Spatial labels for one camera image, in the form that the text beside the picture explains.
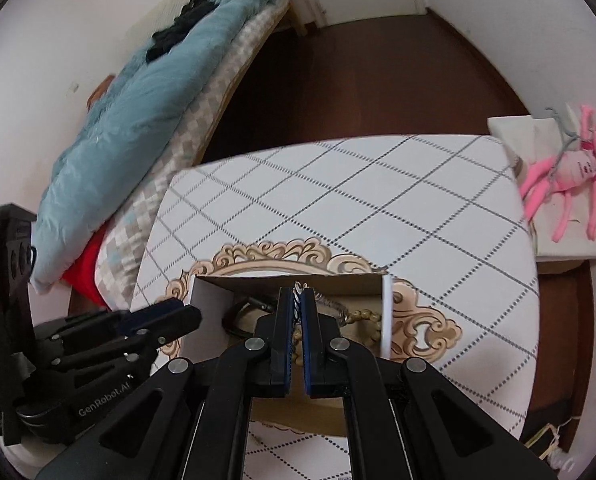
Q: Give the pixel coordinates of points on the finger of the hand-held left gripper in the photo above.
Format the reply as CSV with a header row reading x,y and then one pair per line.
x,y
170,307
178,325

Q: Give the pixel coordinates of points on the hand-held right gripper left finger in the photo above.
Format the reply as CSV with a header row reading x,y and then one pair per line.
x,y
287,330

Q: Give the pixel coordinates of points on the white diamond-pattern tablecloth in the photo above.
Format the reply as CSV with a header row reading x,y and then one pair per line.
x,y
357,200

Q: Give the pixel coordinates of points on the pink plush toy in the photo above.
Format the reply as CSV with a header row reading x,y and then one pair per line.
x,y
577,160

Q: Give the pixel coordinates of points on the light blue blanket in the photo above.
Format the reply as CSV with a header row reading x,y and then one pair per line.
x,y
143,110

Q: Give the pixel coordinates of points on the red cloth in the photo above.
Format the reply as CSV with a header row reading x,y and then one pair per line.
x,y
85,270

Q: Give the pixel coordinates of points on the orange pillow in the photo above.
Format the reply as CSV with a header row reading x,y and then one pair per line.
x,y
100,92

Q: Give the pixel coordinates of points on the cardboard box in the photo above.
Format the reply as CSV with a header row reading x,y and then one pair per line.
x,y
208,310

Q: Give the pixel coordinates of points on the black bangle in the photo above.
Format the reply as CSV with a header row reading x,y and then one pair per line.
x,y
230,329

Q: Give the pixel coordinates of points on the black cloth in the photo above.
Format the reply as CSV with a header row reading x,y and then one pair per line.
x,y
178,30

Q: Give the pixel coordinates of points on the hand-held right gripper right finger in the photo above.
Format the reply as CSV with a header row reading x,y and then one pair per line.
x,y
307,330

